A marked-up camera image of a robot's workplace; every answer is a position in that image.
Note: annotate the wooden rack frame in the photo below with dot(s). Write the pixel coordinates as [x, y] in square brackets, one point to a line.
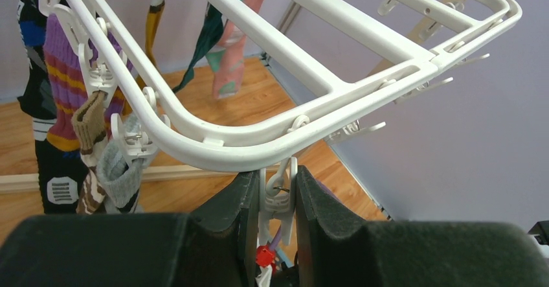
[30, 182]

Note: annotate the black blue white sock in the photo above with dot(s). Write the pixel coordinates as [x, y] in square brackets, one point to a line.
[58, 189]

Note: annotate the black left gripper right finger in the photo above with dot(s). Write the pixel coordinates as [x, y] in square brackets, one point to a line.
[336, 247]

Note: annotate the purple yellow striped sock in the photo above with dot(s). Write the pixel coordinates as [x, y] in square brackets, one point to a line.
[67, 85]

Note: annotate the brown white striped sock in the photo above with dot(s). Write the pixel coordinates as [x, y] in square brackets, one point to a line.
[90, 129]

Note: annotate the white plastic clip hanger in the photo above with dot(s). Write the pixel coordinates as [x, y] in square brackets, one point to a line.
[111, 60]

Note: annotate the mustard yellow striped sock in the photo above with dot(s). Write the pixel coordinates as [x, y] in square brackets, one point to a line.
[153, 20]

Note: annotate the dark green sock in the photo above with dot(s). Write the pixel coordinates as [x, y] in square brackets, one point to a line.
[210, 34]

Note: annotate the pink green sock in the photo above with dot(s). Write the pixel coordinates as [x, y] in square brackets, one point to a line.
[226, 58]

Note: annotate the grey black striped sock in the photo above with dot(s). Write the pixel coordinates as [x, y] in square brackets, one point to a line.
[121, 181]

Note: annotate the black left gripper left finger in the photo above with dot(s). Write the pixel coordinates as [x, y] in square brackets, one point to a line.
[214, 245]

